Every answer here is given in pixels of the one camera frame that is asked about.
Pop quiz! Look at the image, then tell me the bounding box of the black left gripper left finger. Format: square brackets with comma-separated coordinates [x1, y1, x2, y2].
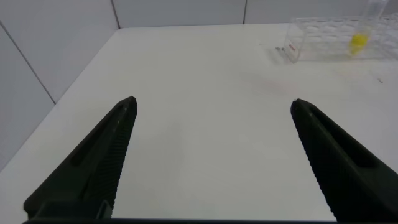
[23, 95, 138, 220]

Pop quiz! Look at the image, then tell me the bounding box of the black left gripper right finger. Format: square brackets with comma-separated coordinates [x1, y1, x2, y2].
[290, 98, 398, 222]

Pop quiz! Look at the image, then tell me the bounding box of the yellow pigment test tube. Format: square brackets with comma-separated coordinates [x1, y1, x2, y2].
[348, 0, 390, 56]

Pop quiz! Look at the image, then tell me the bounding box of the clear plastic test tube rack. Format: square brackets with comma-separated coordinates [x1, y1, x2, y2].
[282, 15, 398, 64]

